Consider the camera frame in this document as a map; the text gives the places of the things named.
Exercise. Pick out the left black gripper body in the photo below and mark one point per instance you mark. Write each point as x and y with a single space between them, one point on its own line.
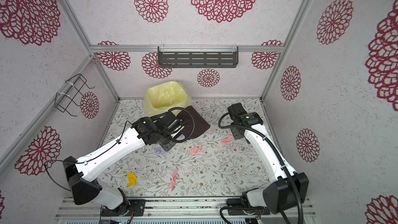
168 142

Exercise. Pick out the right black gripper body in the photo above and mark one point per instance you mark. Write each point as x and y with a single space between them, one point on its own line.
236 136

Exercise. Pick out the dark brown plastic dustpan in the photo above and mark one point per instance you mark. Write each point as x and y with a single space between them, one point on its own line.
192 121

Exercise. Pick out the bin with yellow-green bag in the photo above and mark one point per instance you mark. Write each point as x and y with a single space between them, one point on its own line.
161 98

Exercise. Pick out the pink paper scrap long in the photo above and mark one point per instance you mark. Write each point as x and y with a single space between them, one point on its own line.
173 181

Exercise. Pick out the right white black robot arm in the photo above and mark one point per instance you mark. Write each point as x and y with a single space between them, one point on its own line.
287 188

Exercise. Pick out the purple paper scrap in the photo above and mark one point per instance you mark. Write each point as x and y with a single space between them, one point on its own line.
160 151

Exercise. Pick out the yellow paper scrap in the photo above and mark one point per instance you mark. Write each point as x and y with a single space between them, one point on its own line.
132 179

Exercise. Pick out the dark grey wall shelf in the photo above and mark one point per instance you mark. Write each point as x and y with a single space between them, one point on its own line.
198 57

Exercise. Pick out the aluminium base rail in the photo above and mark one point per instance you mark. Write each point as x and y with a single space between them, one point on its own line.
154 208

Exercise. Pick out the black wire wall rack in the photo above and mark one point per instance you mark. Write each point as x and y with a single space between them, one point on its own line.
75 85

